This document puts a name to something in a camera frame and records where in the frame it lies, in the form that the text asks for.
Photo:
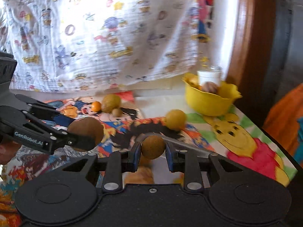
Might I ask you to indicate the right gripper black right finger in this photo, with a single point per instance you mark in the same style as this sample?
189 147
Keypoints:
187 162

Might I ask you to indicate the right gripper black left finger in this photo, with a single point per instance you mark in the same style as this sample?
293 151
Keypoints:
116 164

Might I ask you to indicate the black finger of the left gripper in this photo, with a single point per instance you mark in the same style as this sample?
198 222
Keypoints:
46 113
71 139

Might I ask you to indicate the brown kiwi fruit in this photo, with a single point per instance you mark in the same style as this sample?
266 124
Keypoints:
90 128

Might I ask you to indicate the round yellow lemon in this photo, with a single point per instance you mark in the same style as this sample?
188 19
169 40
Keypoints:
175 119

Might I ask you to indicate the small orange kumquat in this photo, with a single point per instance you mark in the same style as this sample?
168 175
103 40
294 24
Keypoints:
96 106

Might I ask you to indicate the small brown round fruit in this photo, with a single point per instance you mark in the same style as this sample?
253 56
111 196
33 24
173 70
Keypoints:
117 112

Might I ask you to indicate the large brown-green fruit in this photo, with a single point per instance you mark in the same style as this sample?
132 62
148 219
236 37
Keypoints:
110 102

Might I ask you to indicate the person's left hand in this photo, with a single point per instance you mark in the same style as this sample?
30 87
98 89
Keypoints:
8 150

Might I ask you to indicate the grey metal tray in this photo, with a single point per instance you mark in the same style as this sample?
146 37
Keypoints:
162 176

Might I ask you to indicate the yellow plastic bowl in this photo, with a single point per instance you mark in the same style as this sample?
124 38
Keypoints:
211 104

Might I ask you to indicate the white cartoon print cloth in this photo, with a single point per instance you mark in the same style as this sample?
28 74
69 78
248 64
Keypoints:
73 45

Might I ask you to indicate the striped pepino in bowl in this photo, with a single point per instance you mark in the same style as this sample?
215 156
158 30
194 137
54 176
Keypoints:
210 87

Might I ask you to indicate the yellow apple in bowl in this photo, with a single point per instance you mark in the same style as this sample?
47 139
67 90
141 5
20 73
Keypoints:
193 81

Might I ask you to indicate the white foam cup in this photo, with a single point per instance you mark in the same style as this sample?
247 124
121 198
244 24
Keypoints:
209 74

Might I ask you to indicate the girl in orange dress poster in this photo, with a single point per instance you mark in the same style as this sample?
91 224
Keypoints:
284 123

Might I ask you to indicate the brown wooden frame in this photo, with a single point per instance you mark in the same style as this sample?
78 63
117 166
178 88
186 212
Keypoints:
251 54

